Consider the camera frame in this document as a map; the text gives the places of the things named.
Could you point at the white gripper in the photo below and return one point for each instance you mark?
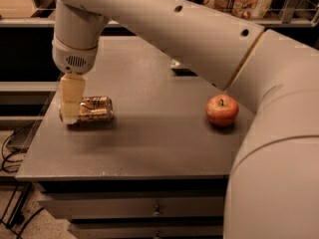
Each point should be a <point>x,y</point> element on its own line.
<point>74,60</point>

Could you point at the orange soda can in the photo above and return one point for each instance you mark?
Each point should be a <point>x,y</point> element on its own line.
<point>90,109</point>

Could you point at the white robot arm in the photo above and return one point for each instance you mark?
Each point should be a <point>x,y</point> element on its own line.
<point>273,187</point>

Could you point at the green snack bag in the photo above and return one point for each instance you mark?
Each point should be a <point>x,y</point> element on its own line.
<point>181,70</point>

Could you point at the grey drawer cabinet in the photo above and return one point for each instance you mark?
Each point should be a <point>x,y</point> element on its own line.
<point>157,170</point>

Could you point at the red apple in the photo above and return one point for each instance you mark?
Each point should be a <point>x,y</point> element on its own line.
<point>222,110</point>

